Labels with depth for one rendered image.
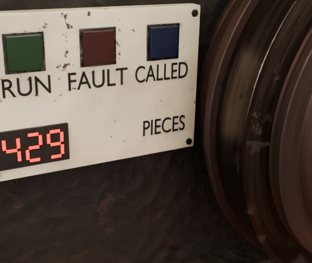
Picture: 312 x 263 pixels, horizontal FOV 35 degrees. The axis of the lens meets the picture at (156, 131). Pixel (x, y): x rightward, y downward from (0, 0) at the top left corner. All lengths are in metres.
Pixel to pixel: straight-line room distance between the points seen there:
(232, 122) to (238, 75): 0.05
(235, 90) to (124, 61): 0.13
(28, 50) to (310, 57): 0.28
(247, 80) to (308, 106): 0.07
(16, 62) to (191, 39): 0.21
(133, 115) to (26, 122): 0.13
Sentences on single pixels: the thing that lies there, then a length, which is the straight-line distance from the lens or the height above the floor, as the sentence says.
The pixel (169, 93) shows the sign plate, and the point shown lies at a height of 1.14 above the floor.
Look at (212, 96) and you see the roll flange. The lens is 0.56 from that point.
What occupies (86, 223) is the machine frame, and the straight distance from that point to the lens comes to 0.65.
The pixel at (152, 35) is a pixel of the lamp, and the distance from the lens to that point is 0.57.
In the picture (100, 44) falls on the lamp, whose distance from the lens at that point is 0.55.
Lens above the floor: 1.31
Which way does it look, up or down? 21 degrees down
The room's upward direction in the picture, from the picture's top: 1 degrees clockwise
